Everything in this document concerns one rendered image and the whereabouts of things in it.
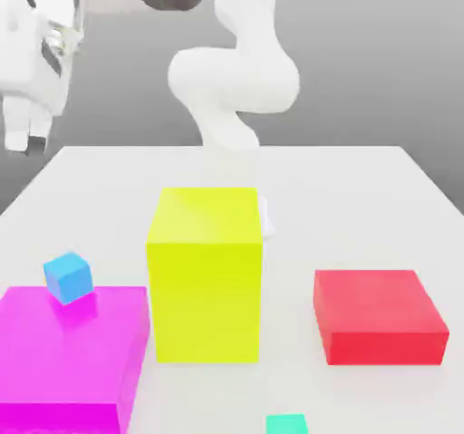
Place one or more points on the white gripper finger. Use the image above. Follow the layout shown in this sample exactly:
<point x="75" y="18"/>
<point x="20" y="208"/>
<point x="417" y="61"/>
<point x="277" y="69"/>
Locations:
<point x="39" y="129"/>
<point x="16" y="126"/>

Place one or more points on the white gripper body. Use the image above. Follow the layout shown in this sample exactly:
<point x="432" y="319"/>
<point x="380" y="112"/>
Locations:
<point x="25" y="68"/>

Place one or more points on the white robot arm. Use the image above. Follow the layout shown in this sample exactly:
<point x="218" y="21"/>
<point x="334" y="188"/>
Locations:
<point x="235" y="79"/>

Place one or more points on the small blue cube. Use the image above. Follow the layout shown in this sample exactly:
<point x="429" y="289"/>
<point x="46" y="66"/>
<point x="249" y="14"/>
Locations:
<point x="69" y="278"/>

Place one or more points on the small green cube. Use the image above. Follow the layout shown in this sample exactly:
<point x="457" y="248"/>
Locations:
<point x="286" y="425"/>

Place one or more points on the large yellow box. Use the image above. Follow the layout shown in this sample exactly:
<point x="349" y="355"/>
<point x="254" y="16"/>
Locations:
<point x="204" y="278"/>

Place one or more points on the large magenta box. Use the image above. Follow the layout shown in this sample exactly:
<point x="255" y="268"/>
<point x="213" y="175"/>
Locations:
<point x="65" y="361"/>

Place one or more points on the large red box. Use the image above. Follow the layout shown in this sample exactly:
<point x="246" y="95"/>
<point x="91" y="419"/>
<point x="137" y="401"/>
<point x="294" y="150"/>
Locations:
<point x="377" y="314"/>

